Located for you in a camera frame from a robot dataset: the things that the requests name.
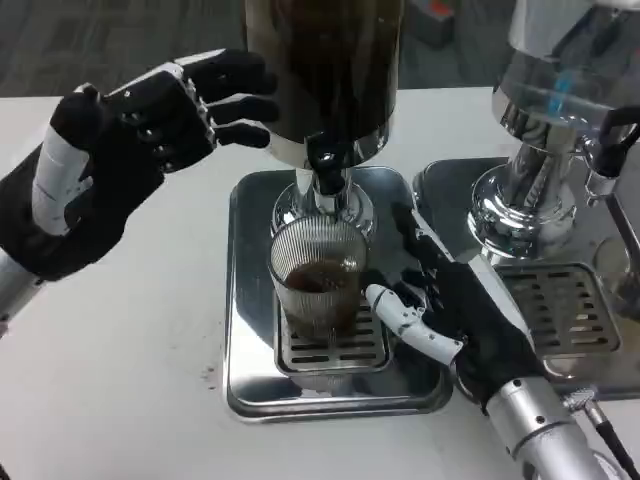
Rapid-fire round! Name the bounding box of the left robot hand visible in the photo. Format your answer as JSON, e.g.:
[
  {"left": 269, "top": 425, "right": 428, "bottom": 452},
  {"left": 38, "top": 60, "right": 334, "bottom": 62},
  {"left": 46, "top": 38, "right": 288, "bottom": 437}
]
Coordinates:
[{"left": 0, "top": 48, "right": 280, "bottom": 281}]

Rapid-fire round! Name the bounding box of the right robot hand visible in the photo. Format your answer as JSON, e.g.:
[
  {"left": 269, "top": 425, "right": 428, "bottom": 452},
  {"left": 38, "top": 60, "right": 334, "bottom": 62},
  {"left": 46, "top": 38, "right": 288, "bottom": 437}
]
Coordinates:
[{"left": 364, "top": 202, "right": 546, "bottom": 416}]

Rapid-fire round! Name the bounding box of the clear ribbed glass cup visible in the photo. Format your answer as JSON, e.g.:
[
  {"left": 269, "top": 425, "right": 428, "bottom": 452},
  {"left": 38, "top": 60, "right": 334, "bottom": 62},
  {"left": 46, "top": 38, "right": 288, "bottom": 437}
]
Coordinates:
[{"left": 267, "top": 219, "right": 374, "bottom": 342}]

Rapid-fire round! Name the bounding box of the steel drain grid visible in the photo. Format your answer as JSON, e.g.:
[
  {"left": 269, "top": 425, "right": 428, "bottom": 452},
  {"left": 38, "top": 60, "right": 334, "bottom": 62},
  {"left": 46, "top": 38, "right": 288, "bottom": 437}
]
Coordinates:
[
  {"left": 274, "top": 299, "right": 394, "bottom": 375},
  {"left": 494, "top": 263, "right": 621, "bottom": 357}
]

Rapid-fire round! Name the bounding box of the steel drip tray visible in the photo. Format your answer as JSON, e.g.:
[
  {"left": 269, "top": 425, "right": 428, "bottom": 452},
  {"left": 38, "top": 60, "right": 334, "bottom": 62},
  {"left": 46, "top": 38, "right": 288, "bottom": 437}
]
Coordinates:
[
  {"left": 225, "top": 167, "right": 454, "bottom": 425},
  {"left": 412, "top": 158, "right": 640, "bottom": 401}
]

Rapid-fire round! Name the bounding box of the black tap of dark dispenser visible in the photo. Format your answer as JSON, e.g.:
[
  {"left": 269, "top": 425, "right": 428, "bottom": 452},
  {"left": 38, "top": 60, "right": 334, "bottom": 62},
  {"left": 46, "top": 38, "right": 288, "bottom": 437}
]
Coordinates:
[{"left": 305, "top": 130, "right": 354, "bottom": 214}]

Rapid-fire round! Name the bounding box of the dark drink dispenser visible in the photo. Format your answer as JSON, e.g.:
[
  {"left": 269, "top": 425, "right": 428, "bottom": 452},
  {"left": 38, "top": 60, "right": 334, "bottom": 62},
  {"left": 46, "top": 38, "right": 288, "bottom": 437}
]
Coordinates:
[{"left": 242, "top": 0, "right": 406, "bottom": 241}]

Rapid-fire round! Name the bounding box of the black tap of clear dispenser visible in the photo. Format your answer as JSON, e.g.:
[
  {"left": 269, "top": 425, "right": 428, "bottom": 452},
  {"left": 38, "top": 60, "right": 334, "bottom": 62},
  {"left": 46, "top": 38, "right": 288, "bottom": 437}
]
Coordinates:
[{"left": 582, "top": 103, "right": 640, "bottom": 209}]

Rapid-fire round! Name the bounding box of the clear drink dispenser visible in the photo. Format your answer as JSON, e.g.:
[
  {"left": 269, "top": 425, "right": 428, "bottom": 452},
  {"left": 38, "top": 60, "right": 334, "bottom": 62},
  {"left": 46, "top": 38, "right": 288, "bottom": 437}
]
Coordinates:
[{"left": 465, "top": 0, "right": 640, "bottom": 265}]

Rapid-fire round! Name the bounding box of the black box with red button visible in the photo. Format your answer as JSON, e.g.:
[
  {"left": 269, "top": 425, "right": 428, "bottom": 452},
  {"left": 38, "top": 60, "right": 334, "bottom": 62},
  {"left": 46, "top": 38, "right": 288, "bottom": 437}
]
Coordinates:
[{"left": 407, "top": 0, "right": 457, "bottom": 49}]

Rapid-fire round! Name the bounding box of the black cable with knurled plug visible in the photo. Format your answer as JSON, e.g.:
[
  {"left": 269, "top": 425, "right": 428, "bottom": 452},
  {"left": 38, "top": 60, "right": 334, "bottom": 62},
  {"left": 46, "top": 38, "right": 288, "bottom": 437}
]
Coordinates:
[{"left": 562, "top": 389, "right": 640, "bottom": 479}]

